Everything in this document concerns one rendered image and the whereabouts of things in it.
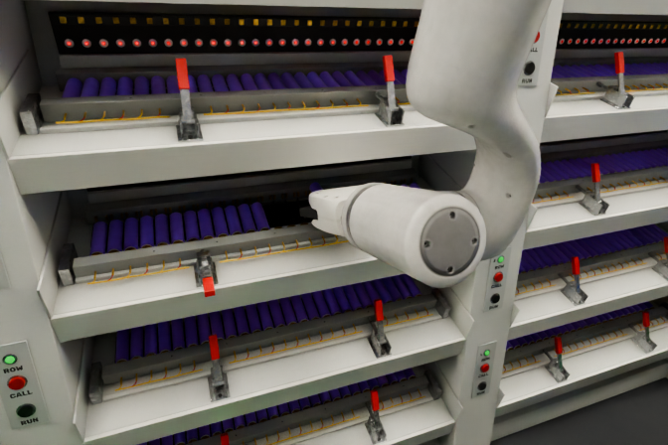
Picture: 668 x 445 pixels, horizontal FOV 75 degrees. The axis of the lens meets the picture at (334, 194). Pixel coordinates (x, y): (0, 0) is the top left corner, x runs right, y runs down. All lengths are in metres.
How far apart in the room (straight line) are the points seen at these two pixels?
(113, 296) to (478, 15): 0.51
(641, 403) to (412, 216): 1.10
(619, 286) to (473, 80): 0.83
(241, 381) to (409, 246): 0.44
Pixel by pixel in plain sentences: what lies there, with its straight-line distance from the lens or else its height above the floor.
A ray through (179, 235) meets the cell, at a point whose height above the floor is 0.58.
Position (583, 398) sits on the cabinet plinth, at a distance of 1.30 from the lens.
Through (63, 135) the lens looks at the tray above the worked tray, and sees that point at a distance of 0.58.
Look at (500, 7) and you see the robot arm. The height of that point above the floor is 0.87.
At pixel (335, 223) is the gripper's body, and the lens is 0.52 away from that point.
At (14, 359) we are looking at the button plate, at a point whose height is 0.50.
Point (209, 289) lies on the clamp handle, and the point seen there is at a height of 0.57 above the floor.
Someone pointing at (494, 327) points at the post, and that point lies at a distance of 0.87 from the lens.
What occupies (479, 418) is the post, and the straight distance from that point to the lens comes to 1.01.
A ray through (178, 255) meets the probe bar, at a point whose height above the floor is 0.57.
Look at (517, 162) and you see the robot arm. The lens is 0.41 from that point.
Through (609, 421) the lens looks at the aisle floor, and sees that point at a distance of 1.32.
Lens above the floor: 0.85
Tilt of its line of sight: 20 degrees down
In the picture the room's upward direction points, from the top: straight up
